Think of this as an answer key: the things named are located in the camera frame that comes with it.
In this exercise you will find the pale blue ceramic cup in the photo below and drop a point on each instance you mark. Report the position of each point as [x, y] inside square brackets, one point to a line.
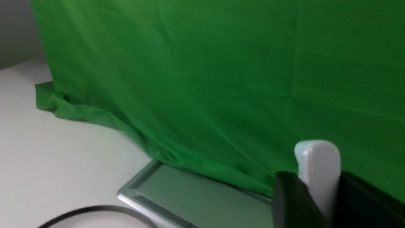
[319, 168]

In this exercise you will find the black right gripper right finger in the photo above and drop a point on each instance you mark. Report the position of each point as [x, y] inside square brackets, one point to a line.
[362, 205]

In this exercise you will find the green backdrop cloth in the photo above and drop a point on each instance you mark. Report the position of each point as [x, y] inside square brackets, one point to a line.
[227, 88]

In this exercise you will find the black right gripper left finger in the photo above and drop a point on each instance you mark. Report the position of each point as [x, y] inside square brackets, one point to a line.
[292, 205]

